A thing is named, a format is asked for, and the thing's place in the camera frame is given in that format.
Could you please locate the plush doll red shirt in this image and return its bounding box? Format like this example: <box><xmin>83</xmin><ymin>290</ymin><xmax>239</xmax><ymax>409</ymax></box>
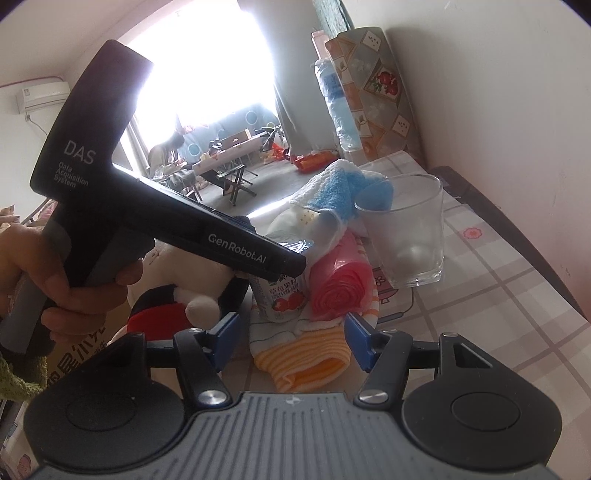
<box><xmin>122</xmin><ymin>241</ymin><xmax>249</xmax><ymax>341</ymax></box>

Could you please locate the orange striped towel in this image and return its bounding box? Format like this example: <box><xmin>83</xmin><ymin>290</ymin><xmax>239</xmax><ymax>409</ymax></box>
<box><xmin>249</xmin><ymin>303</ymin><xmax>352</xmax><ymax>393</ymax></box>

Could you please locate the folding stool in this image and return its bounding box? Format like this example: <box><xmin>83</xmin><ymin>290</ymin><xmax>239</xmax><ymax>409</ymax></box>
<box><xmin>221</xmin><ymin>164</ymin><xmax>256</xmax><ymax>206</ymax></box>

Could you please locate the bag of blue masks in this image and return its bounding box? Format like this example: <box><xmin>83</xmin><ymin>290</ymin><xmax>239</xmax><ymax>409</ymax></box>
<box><xmin>266</xmin><ymin>205</ymin><xmax>346</xmax><ymax>265</ymax></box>

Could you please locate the strawberry drink can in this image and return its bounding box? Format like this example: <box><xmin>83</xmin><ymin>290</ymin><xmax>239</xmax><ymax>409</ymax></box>
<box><xmin>249</xmin><ymin>275</ymin><xmax>308</xmax><ymax>323</ymax></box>

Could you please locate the blue white fluffy towel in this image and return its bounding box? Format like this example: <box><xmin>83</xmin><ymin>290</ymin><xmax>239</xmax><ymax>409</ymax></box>
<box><xmin>250</xmin><ymin>158</ymin><xmax>395</xmax><ymax>232</ymax></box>

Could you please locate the clear drinking glass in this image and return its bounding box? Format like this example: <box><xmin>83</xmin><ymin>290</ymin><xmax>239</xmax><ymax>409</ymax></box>
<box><xmin>355</xmin><ymin>173</ymin><xmax>444</xmax><ymax>289</ymax></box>

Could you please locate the brown cardboard box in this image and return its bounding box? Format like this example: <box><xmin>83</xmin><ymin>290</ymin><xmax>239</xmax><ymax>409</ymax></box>
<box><xmin>0</xmin><ymin>317</ymin><xmax>130</xmax><ymax>480</ymax></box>

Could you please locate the seated person at window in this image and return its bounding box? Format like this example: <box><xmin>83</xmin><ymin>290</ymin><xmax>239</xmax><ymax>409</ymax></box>
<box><xmin>147</xmin><ymin>129</ymin><xmax>184</xmax><ymax>180</ymax></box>

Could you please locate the plaid patterned tablecloth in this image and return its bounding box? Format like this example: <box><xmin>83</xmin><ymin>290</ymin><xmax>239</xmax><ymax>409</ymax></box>
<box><xmin>230</xmin><ymin>149</ymin><xmax>588</xmax><ymax>398</ymax></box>

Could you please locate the floral patterned folded mattress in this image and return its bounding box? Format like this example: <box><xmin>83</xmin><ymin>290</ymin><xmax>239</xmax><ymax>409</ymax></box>
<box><xmin>325</xmin><ymin>27</ymin><xmax>426</xmax><ymax>166</ymax></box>

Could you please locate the low table with items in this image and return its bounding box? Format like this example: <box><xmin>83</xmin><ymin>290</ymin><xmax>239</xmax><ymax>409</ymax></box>
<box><xmin>192</xmin><ymin>133</ymin><xmax>269</xmax><ymax>176</ymax></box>

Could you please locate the teal floral curtain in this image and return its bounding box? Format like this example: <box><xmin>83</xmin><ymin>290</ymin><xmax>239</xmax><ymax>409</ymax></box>
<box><xmin>311</xmin><ymin>0</ymin><xmax>355</xmax><ymax>38</ymax></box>

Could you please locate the pink plastic bag roll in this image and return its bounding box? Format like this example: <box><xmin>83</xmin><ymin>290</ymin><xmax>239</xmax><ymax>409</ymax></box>
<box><xmin>308</xmin><ymin>230</ymin><xmax>374</xmax><ymax>321</ymax></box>

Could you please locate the wall air conditioner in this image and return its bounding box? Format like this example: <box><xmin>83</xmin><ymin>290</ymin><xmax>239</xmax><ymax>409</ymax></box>
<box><xmin>16</xmin><ymin>81</ymin><xmax>70</xmax><ymax>114</ymax></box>

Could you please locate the person left hand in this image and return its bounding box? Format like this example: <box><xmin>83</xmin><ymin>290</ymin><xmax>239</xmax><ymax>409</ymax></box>
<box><xmin>1</xmin><ymin>225</ymin><xmax>143</xmax><ymax>343</ymax></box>

